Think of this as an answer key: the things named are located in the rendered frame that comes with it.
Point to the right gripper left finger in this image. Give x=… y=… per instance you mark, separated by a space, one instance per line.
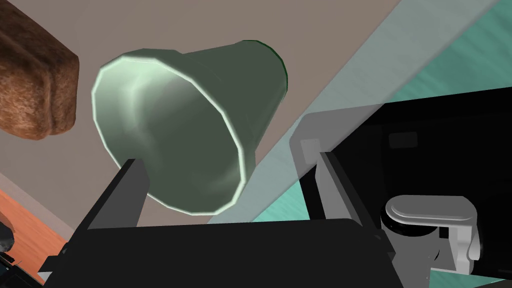
x=120 y=200

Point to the brown bread loaf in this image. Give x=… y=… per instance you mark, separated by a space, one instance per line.
x=32 y=80

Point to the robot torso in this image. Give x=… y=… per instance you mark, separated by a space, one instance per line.
x=440 y=140

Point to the green cup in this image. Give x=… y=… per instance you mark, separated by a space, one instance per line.
x=172 y=132

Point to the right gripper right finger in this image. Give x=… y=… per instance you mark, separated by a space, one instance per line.
x=334 y=192

